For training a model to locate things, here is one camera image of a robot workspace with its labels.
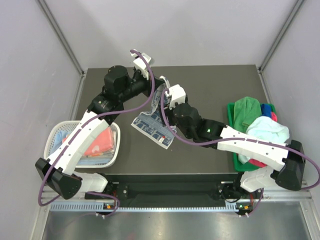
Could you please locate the pink bunny towel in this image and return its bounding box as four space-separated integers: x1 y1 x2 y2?
62 126 118 157

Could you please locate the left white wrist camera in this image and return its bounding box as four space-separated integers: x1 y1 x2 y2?
130 49 155 80

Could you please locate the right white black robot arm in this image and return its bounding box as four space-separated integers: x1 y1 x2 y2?
160 103 307 198

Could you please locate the green plastic bin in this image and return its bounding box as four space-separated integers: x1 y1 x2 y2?
226 101 278 173

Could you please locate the white perforated plastic basket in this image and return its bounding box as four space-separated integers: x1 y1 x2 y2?
43 120 121 168

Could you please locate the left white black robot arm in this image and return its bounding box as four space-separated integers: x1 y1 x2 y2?
35 65 167 200

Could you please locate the blue white patterned towel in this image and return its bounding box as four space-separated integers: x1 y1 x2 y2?
131 76 175 150

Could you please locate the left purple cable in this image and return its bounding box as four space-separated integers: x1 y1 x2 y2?
37 49 156 217

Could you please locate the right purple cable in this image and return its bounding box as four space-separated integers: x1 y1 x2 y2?
160 90 320 218

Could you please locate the right aluminium frame post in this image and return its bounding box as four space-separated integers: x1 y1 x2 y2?
257 0 306 75

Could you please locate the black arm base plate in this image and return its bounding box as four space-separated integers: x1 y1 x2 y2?
103 173 262 207

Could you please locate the blue towel in bin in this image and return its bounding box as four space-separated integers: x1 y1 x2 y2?
260 104 273 118

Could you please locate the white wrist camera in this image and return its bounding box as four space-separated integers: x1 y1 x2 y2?
130 49 155 80
164 84 187 110

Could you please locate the white mint towel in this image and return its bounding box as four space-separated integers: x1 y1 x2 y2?
237 116 291 165

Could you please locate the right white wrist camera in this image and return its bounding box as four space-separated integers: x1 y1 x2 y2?
164 84 187 110

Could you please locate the purple cable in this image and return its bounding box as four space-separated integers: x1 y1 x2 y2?
160 90 320 218
37 49 156 217

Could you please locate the green towel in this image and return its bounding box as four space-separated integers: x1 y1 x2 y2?
233 96 262 129

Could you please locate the left aluminium frame post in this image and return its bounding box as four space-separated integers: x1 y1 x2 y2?
36 0 85 76

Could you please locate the grey slotted cable duct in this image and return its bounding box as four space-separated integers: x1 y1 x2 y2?
49 201 253 213

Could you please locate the aluminium frame post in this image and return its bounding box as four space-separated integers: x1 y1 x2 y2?
36 0 85 76
257 0 306 75

